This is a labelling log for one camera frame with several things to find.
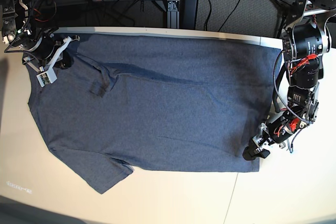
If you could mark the blue grey T-shirt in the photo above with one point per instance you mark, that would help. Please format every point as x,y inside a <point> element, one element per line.
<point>170,104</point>

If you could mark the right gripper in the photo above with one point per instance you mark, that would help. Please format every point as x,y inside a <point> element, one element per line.
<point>42,49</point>

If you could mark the aluminium table leg profile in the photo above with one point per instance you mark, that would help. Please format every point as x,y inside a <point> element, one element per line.
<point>173,14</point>

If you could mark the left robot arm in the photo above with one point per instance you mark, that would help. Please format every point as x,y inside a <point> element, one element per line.
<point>305,39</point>

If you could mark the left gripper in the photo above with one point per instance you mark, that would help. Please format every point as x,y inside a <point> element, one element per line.
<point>275,132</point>

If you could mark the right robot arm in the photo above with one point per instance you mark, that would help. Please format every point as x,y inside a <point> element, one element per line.
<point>27,27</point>

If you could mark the black power adapter brick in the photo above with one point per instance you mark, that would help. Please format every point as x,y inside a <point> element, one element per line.
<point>188,14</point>

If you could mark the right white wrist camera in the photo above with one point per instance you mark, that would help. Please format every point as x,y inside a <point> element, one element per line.
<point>46,77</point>

